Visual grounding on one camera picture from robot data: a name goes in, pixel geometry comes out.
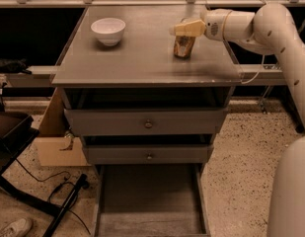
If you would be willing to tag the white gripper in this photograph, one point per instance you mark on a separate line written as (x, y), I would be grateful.
(213, 26)

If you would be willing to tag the orange soda can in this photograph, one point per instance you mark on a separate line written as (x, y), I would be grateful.
(183, 46)

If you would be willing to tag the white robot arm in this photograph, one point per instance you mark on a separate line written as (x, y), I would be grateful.
(270, 30)

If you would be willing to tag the grey drawer cabinet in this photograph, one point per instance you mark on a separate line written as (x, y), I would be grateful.
(130, 100)

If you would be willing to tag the grey middle drawer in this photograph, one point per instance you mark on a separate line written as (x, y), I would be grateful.
(147, 154)

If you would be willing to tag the grey drawer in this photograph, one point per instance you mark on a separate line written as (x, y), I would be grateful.
(162, 200)
(139, 122)
(147, 154)

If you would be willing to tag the grey top drawer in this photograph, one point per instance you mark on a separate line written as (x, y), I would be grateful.
(139, 122)

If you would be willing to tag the grey bottom drawer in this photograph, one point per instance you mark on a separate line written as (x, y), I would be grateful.
(162, 200)

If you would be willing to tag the white ceramic bowl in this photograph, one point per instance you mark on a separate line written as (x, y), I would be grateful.
(108, 31)

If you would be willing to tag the cardboard box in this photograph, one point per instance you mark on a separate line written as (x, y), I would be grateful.
(56, 144)

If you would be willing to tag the black pole on floor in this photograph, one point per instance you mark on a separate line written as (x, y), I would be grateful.
(82, 182)

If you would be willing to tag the black tray table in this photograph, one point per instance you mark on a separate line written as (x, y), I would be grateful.
(16, 133)

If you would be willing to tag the white shoe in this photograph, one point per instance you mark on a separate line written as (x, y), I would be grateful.
(18, 228)

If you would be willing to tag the metal rail frame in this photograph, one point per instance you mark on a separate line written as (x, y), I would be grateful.
(37, 74)

